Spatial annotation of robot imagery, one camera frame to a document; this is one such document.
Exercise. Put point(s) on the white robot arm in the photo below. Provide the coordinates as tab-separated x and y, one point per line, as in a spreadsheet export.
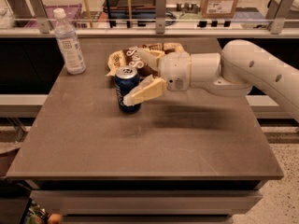
239	67

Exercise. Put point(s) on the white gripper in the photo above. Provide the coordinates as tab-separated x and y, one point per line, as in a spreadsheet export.
174	69

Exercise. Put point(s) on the blue pepsi can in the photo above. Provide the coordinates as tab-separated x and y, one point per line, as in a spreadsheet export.
126	78

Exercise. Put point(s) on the purple plastic crate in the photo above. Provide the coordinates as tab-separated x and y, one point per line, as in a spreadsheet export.
71	13

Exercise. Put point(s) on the clear plastic water bottle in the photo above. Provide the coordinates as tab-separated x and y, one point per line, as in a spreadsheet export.
69	47

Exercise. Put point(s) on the grey table with drawers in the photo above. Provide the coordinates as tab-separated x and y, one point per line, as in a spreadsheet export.
185	158

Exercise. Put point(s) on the cardboard box with label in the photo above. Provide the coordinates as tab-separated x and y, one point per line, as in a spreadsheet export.
218	8

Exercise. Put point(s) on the grey metal railing post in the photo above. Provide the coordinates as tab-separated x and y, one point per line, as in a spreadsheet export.
160	9
278	11
43	23

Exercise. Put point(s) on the brown and cream snack bag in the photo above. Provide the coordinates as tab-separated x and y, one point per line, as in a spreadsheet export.
129	57

